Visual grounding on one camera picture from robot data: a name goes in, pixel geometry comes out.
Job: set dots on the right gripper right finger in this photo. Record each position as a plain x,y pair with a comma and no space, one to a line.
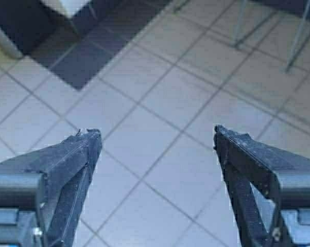
269,190

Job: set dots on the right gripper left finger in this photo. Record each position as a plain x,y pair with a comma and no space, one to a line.
42,192

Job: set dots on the neighbouring chair metal legs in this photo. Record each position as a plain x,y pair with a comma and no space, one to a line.
287,19

